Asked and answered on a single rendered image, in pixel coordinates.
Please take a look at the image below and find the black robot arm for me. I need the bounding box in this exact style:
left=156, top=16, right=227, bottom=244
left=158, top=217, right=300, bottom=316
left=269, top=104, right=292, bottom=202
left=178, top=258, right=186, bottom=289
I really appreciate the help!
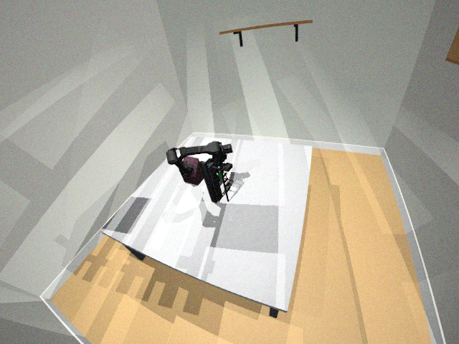
left=166, top=140, right=233, bottom=175

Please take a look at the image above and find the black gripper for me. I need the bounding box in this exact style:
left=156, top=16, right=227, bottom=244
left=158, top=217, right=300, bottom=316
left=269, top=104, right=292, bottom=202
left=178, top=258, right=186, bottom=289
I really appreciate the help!
left=207, top=155, right=233, bottom=173

